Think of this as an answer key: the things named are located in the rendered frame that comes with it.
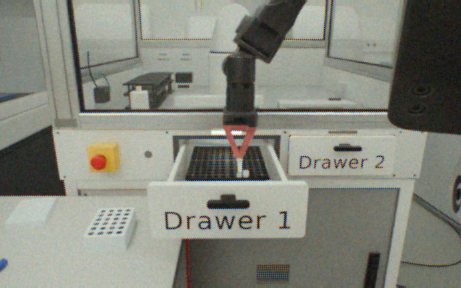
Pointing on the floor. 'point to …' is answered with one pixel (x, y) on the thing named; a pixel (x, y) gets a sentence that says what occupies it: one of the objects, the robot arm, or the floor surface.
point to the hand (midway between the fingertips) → (238, 153)
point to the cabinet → (375, 189)
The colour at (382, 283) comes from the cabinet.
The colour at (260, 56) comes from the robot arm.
